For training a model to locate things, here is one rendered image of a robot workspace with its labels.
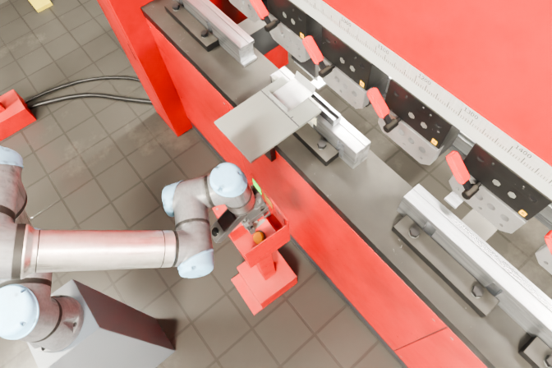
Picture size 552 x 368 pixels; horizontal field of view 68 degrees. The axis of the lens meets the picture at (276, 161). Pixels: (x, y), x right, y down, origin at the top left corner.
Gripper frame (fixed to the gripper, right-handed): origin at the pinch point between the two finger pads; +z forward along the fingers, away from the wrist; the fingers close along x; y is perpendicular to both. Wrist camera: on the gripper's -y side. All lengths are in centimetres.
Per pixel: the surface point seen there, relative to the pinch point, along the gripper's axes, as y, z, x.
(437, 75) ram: 40, -55, -18
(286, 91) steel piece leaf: 32.9, -13.6, 23.5
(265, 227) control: 4.8, 10.3, 1.0
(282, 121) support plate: 25.6, -14.0, 15.2
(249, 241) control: -2.0, 13.2, 1.5
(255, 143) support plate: 15.1, -14.9, 14.1
